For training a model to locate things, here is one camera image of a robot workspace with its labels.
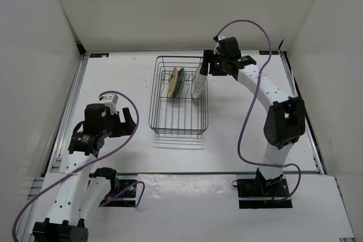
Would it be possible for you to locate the white plate with dark rim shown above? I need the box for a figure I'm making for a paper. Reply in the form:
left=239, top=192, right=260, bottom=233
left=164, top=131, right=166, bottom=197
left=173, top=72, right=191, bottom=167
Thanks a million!
left=191, top=64, right=206, bottom=99

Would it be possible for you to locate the beige plate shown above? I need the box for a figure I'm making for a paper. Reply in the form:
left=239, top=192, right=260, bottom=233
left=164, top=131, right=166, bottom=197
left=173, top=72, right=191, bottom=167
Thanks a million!
left=167, top=67, right=179, bottom=98

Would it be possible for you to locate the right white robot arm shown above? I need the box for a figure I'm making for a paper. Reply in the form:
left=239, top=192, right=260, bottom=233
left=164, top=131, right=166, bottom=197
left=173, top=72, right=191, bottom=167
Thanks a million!
left=200, top=36, right=305, bottom=197

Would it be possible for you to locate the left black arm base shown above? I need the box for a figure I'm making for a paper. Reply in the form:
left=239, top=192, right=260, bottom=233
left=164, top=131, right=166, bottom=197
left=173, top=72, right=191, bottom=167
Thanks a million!
left=99, top=175, right=145, bottom=208

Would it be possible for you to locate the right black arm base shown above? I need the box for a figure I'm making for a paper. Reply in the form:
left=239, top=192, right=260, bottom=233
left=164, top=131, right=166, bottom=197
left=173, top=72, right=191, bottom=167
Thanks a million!
left=231, top=179, right=293, bottom=209

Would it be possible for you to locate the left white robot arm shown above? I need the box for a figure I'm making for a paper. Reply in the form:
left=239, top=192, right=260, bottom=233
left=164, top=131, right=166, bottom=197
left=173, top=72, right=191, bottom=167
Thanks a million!
left=32, top=102, right=138, bottom=241

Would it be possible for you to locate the teal patterned plate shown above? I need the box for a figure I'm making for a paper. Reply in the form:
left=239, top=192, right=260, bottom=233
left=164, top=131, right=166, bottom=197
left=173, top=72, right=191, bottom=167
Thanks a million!
left=173, top=68, right=186, bottom=97

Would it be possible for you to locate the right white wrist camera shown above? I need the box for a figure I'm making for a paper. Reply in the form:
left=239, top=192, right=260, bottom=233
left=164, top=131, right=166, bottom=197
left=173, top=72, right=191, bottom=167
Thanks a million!
left=213, top=35, right=226, bottom=55

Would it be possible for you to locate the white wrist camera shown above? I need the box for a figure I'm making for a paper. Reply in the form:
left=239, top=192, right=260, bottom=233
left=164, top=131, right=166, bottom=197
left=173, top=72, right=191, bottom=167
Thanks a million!
left=99, top=93, right=119, bottom=114
left=213, top=35, right=226, bottom=55

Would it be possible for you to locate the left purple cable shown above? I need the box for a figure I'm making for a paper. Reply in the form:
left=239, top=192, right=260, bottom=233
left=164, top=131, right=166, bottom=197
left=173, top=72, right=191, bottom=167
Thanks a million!
left=11, top=90, right=146, bottom=241

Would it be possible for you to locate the purple cable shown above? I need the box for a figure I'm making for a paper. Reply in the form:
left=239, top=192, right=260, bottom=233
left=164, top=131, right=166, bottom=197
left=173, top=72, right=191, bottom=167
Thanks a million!
left=11, top=90, right=146, bottom=241
left=216, top=19, right=302, bottom=206

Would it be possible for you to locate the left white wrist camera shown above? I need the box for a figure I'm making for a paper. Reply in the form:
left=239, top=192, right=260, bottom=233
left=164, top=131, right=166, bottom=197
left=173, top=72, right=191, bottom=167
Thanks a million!
left=99, top=93, right=119, bottom=114

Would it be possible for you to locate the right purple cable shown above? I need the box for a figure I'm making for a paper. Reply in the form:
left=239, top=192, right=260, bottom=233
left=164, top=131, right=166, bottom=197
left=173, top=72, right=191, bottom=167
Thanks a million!
left=216, top=19, right=302, bottom=206

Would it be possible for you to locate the wire dish rack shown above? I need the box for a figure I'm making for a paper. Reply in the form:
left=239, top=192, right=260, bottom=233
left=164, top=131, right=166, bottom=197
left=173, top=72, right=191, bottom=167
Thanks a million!
left=148, top=56, right=208, bottom=138

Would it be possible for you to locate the left aluminium frame rail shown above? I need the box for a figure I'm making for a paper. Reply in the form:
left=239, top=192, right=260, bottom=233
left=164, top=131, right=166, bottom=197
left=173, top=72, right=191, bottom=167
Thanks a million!
left=16, top=51, right=90, bottom=241

